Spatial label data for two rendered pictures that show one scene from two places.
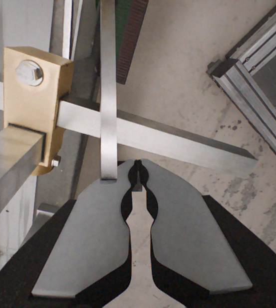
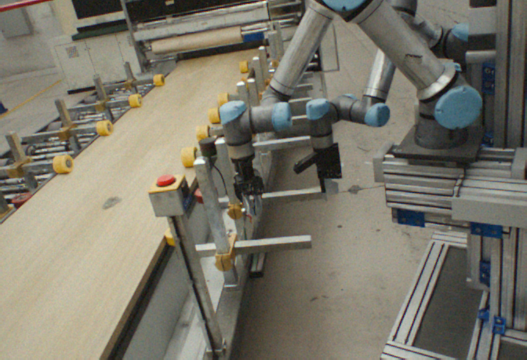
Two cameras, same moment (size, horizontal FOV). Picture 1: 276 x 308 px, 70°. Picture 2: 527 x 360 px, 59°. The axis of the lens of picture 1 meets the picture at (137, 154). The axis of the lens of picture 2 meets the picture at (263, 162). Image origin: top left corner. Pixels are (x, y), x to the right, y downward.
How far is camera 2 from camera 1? 1.46 m
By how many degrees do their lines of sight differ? 95
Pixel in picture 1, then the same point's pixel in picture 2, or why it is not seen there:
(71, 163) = (235, 310)
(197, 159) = (287, 241)
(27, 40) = (212, 292)
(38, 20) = (219, 285)
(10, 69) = not seen: hidden behind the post
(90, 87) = (245, 276)
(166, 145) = (273, 241)
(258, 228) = not seen: outside the picture
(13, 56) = not seen: hidden behind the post
